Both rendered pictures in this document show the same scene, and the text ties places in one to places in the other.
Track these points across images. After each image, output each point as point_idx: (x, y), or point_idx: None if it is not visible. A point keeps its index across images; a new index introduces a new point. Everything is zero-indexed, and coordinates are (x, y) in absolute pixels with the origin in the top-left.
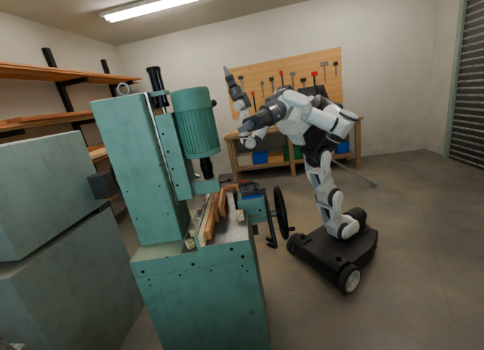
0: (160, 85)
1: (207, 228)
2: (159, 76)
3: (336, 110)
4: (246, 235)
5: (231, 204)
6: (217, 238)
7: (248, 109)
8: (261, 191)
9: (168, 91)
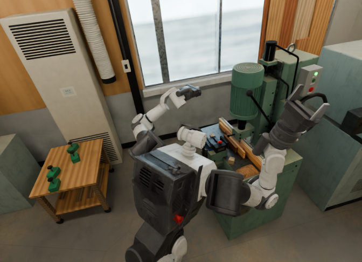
0: (263, 55)
1: (221, 123)
2: (265, 49)
3: (141, 125)
4: (202, 130)
5: (229, 150)
6: (216, 127)
7: (264, 163)
8: (204, 145)
9: (264, 63)
